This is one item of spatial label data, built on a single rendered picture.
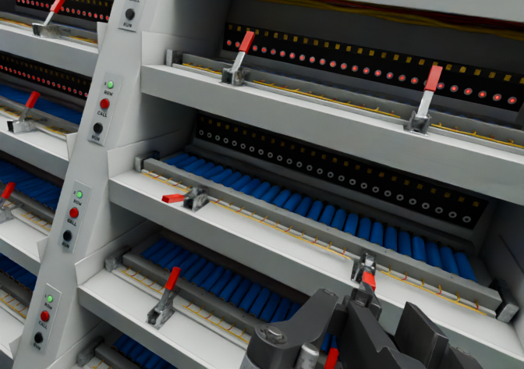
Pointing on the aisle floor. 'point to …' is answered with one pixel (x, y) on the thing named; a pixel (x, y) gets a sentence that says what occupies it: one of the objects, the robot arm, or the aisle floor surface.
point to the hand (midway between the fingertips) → (388, 324)
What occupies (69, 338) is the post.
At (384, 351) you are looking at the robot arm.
